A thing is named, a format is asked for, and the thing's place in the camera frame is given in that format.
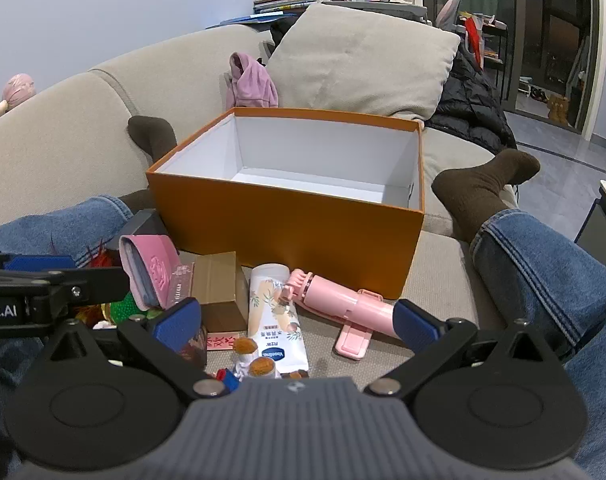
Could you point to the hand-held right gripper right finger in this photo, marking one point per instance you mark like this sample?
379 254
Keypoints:
415 327

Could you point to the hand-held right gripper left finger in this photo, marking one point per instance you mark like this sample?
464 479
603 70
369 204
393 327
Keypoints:
175 327

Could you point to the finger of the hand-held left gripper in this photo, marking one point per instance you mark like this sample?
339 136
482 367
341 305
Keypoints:
93 280
38 262

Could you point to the dark red packet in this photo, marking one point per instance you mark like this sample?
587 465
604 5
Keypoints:
194 349

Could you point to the dark red carton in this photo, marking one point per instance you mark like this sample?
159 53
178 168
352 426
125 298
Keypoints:
180 285

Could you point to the pink pouch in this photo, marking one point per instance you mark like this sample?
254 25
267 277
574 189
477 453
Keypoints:
153 265

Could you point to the small brown cardboard box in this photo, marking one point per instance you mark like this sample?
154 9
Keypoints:
220 285

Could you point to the pink handheld fan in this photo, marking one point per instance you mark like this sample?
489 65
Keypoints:
353 310

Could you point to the white lotion tube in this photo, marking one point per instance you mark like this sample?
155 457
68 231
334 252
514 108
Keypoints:
273 310

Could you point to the orange cardboard box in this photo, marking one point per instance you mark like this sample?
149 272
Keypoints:
283 230

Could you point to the green knitted toy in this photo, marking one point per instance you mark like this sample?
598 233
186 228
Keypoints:
125 307

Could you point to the red printed card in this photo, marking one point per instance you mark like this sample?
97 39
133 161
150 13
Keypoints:
225 342

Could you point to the red and blue toy block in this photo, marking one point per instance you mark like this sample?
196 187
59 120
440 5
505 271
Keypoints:
226 379

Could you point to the dark grey box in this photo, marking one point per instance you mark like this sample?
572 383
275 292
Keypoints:
145 222

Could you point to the person's right leg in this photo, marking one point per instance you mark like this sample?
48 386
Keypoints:
533 270

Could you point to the beige sofa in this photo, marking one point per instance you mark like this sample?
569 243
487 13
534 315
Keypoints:
83 125

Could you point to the person's left socked foot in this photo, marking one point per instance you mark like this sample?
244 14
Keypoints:
150 137

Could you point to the person's socked foot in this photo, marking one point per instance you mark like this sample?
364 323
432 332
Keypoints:
478 185
150 137

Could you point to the person's right socked foot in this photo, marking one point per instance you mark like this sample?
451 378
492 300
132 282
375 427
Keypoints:
478 185

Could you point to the pink plush stick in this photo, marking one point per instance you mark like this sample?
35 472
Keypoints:
18 87

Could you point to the dark table with white top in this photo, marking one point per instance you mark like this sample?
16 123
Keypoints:
603 220

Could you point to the black puffer jacket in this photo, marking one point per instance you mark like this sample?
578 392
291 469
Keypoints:
468 105

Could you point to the pink garment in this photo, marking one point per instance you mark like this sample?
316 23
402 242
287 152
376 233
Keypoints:
250 85

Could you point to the brown boots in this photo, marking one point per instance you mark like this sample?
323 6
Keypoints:
558 107

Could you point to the beige cushion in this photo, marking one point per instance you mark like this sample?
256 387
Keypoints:
363 60

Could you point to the red cloth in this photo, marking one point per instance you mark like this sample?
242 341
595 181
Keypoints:
473 40

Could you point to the blue folder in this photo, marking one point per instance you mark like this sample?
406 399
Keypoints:
243 20

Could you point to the dark-framed glass door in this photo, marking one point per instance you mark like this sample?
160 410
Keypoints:
513 35

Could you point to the pink chair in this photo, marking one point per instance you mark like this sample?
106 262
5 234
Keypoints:
449 10

